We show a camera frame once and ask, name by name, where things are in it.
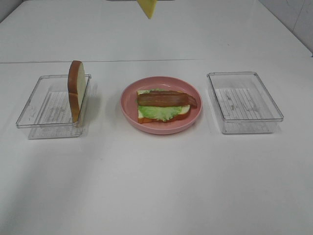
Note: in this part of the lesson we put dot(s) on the bread slice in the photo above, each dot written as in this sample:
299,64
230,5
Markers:
76,85
146,114

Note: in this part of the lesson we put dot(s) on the bacon strip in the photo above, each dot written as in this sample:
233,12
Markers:
192,100
163,100

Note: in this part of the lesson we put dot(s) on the left clear plastic tray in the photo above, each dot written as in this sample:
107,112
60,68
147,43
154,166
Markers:
47,113

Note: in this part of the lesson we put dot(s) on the pink round plate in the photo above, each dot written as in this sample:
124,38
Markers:
129,105

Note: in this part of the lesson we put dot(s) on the clear plastic tray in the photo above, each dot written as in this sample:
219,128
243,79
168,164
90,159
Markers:
47,113
242,103

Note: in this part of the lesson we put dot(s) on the green lettuce leaf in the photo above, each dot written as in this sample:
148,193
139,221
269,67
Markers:
163,106

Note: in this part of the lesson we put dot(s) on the yellow cheese slice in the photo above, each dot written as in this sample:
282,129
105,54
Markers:
148,7

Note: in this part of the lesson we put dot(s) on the right clear plastic tray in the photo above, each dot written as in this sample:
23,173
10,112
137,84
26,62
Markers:
242,103

